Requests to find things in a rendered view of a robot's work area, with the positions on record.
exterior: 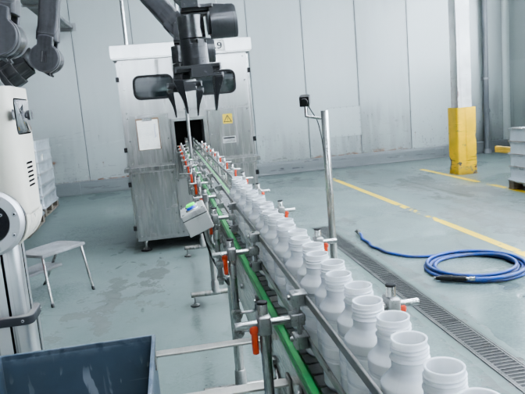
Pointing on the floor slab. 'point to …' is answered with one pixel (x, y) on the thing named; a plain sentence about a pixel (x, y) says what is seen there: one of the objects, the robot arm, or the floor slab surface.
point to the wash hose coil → (463, 256)
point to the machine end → (126, 58)
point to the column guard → (462, 140)
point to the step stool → (53, 260)
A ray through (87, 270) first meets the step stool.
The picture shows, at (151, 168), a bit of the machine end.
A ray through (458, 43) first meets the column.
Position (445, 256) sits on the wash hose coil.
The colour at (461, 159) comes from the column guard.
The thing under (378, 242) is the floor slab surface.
